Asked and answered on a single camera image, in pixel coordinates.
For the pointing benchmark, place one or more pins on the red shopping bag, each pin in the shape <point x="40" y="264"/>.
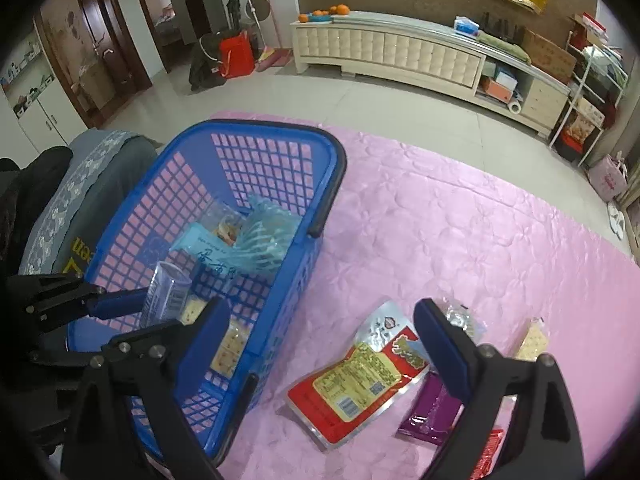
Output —
<point x="236" y="56"/>

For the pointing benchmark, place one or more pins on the white metal shelf rack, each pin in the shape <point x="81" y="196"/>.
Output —
<point x="597" y="85"/>

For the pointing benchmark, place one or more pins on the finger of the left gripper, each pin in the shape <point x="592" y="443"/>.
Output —
<point x="57" y="299"/>

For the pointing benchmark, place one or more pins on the purple snack packet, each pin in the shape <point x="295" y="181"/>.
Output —
<point x="433" y="413"/>

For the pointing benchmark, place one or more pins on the pink white tote bag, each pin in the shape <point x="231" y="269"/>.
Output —
<point x="608" y="177"/>

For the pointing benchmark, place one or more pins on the silver blue snack packet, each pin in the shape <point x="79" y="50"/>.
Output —
<point x="460" y="316"/>

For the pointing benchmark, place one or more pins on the small red snack packet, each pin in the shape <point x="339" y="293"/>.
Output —
<point x="484" y="464"/>

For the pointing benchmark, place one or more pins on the oranges on cabinet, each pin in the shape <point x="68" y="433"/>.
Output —
<point x="325" y="11"/>

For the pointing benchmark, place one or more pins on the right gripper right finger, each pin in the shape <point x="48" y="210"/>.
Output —
<point x="542" y="441"/>

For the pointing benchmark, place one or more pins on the blue plastic basket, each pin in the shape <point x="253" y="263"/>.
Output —
<point x="233" y="161"/>

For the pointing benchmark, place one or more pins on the cream cracker packet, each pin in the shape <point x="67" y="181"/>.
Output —
<point x="534" y="341"/>

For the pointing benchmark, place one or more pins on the pink quilted tablecloth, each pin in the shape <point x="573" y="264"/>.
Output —
<point x="409" y="224"/>

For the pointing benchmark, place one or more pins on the white TV cabinet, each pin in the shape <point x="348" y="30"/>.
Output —
<point x="432" y="57"/>

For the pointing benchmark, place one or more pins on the black bag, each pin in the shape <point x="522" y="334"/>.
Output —
<point x="206" y="63"/>

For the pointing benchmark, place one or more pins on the white slippers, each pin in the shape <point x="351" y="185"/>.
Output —
<point x="616" y="219"/>

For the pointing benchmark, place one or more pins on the cardboard box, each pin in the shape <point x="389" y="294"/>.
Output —
<point x="547" y="56"/>

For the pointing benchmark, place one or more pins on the red silver snack pouch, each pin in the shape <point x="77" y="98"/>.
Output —
<point x="384" y="360"/>

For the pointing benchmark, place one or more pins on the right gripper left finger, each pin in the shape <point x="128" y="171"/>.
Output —
<point x="162" y="365"/>

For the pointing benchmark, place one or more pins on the Doublemint gum bottle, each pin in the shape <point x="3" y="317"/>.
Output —
<point x="167" y="294"/>

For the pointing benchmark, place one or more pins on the cracker packet in basket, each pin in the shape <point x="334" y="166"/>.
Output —
<point x="230" y="350"/>

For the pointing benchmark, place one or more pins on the light blue snack bag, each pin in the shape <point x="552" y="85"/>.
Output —
<point x="229" y="242"/>

